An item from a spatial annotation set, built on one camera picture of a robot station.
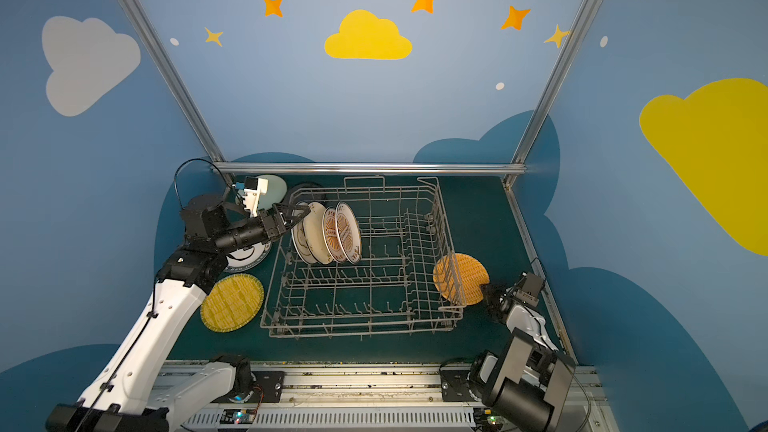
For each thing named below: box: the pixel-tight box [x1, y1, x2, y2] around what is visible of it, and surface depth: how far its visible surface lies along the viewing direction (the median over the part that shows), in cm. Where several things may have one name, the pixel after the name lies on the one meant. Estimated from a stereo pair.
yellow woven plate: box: [200, 273, 265, 333], surface depth 88 cm
